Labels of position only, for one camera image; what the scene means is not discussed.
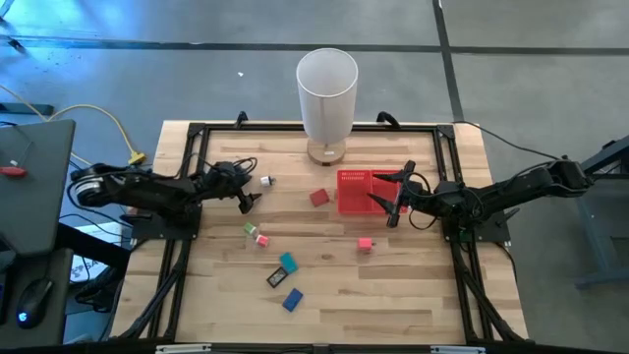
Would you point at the green white USB charger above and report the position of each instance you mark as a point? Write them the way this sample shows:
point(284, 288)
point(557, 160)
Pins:
point(250, 228)

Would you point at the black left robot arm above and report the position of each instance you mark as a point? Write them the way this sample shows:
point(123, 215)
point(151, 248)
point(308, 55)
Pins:
point(147, 189)

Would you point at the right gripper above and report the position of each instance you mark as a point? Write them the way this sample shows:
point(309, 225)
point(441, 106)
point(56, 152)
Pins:
point(415, 194)

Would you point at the red multi-port charger box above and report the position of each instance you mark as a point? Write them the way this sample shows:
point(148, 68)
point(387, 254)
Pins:
point(319, 197)

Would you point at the teal digital timer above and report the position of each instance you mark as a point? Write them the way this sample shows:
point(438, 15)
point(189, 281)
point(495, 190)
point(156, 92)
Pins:
point(289, 262)

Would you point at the white printed paper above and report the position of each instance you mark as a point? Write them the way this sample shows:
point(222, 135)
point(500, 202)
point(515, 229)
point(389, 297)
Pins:
point(98, 233)

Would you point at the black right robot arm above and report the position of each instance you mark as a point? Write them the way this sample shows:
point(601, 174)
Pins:
point(516, 189)

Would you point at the blue-grey metal table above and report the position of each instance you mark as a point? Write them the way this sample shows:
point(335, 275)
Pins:
point(589, 246)

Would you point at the grey metal bracket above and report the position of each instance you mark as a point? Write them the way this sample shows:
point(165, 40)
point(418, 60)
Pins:
point(182, 349)
point(457, 350)

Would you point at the dark grey desk pad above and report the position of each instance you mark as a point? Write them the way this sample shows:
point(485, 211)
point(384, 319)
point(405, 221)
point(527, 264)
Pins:
point(61, 295)

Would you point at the white cube USB charger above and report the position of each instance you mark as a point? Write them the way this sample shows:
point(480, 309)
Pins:
point(266, 181)

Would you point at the blue rectangular box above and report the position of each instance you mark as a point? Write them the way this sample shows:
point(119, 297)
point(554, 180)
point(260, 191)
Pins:
point(292, 300)

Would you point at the white shade table lamp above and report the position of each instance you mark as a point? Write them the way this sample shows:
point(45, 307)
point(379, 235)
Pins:
point(326, 98)

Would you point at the black table clamp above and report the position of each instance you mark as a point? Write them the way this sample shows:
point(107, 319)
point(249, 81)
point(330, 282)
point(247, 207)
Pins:
point(388, 118)
point(241, 118)

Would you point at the grey desk top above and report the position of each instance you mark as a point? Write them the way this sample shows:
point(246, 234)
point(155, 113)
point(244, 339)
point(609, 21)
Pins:
point(34, 187)

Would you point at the black computer mouse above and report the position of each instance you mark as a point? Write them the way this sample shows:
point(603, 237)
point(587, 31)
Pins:
point(34, 302)

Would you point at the pink dual-port USB charger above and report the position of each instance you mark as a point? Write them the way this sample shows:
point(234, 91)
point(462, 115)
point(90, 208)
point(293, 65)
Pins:
point(364, 244)

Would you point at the black digital timer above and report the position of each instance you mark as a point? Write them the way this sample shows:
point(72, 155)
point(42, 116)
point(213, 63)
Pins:
point(276, 277)

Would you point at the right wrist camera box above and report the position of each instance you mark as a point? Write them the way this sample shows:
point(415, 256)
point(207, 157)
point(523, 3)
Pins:
point(446, 189)

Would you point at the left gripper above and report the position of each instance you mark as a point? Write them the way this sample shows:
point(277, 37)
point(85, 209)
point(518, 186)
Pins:
point(228, 178)

